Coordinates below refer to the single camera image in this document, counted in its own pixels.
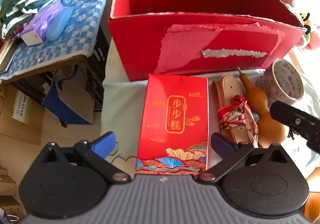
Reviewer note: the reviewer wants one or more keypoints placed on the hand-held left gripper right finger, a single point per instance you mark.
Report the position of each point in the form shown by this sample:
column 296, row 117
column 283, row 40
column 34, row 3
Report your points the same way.
column 222, row 142

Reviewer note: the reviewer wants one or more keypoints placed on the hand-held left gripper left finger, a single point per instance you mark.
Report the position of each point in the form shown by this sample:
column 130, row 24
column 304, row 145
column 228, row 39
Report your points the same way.
column 103, row 143

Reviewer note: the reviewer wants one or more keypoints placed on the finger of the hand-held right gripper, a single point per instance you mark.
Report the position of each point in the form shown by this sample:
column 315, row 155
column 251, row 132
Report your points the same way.
column 295, row 119

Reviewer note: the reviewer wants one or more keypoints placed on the brown gourd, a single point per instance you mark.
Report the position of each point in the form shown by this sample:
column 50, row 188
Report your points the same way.
column 265, row 114

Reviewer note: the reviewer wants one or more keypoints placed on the printed tape roll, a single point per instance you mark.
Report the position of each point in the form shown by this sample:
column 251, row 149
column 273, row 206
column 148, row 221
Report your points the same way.
column 267, row 84

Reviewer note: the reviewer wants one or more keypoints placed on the beige leather belt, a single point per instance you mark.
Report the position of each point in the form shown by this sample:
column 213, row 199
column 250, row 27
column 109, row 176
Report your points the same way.
column 228, row 86

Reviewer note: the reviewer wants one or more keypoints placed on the red printed gift box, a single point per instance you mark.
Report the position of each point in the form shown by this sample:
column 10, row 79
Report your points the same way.
column 172, row 94

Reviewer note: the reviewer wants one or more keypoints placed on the large red cardboard box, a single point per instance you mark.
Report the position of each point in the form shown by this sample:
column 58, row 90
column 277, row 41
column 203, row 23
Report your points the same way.
column 140, row 51

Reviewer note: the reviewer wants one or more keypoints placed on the pale green bear-print sheet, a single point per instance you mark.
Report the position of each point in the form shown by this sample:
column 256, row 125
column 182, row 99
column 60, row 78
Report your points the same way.
column 120, row 104

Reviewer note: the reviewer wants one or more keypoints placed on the blue paper bag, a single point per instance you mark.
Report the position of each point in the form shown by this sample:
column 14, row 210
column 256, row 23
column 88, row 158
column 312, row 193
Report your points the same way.
column 67, row 106

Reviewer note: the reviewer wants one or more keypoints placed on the black plastic crate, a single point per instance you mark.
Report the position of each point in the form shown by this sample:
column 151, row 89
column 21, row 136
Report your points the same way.
column 100, row 64

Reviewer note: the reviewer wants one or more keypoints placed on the green label cardboard box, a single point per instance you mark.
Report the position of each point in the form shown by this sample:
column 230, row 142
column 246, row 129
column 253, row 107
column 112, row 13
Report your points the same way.
column 15, row 124

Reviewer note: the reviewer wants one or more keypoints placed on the yellow plush toy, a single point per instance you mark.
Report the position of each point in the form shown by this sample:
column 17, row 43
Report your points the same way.
column 307, row 23

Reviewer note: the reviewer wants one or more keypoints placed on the stack of cardboard boxes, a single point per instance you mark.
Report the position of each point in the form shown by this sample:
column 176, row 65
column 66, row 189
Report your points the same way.
column 10, row 189

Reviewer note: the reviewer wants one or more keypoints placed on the blue checkered towel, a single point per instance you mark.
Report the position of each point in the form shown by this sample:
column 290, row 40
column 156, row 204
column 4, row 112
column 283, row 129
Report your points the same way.
column 80, row 26

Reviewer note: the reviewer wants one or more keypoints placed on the blue glasses case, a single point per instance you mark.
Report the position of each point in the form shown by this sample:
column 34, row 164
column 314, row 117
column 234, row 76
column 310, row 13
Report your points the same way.
column 58, row 24

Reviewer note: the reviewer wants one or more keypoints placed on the stack of books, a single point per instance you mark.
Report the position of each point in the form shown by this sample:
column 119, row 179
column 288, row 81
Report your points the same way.
column 6, row 56

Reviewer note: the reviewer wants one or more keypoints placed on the purple tissue pack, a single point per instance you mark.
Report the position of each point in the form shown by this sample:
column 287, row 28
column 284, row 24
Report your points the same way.
column 42, row 19

